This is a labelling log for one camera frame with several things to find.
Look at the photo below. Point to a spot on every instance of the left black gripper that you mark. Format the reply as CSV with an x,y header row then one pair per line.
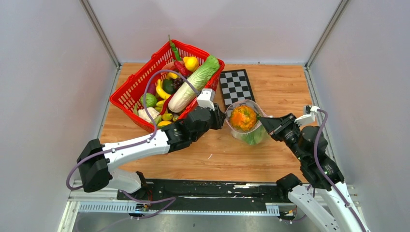
x,y
219,116

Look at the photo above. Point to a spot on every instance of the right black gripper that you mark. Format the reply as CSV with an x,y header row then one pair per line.
x,y
274,125

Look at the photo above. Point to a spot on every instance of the orange toy pineapple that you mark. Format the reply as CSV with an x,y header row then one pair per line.
x,y
243,118

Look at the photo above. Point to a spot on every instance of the clear zip top bag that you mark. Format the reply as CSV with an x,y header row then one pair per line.
x,y
251,104

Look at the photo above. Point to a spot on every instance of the yellow banana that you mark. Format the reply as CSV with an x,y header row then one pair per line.
x,y
160,91

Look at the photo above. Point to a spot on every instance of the red plastic basket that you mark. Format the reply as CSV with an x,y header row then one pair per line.
x,y
129,93

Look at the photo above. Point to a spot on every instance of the green chili pepper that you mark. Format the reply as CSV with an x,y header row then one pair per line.
x,y
174,49

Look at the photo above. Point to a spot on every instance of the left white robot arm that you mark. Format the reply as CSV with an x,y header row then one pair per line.
x,y
98,164

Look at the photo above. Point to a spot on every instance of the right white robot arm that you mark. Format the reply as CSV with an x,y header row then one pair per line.
x,y
324,175

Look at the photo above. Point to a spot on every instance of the long green cabbage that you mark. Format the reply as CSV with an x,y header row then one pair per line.
x,y
185,95

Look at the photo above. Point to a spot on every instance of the yellow mango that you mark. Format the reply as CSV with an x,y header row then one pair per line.
x,y
163,123

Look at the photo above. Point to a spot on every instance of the dark purple grapes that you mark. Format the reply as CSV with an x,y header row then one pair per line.
x,y
177,83

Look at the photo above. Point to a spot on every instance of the black white checkerboard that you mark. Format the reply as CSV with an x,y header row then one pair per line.
x,y
235,86

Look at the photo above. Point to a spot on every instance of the red chili pepper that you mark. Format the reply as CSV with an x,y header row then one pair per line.
x,y
180,66

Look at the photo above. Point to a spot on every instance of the small green round cabbage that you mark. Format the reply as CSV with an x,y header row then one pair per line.
x,y
149,99

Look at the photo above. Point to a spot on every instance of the white cauliflower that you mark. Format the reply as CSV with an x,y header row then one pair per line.
x,y
150,115

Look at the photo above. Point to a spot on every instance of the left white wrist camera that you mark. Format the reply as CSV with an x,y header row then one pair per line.
x,y
205,99

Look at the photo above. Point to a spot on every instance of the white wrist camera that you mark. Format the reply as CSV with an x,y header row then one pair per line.
x,y
205,99
309,116

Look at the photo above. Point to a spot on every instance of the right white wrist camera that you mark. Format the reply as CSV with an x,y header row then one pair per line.
x,y
309,116

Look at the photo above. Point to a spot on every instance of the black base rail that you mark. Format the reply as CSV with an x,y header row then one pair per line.
x,y
189,197

